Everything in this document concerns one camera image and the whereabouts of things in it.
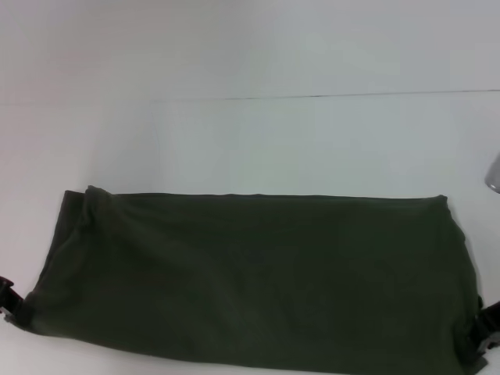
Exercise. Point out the dark green FREE t-shirt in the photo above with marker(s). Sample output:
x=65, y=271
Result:
x=254, y=281

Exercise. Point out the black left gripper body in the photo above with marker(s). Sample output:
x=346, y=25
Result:
x=5, y=289

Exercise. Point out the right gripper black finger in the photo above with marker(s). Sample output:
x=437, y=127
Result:
x=479, y=312
x=481, y=351

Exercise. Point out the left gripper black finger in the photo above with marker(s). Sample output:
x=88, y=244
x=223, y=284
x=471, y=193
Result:
x=17, y=306

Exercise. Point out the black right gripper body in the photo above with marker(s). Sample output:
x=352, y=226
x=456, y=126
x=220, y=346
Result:
x=493, y=318

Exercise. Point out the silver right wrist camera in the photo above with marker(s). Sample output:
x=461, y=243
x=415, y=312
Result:
x=494, y=172

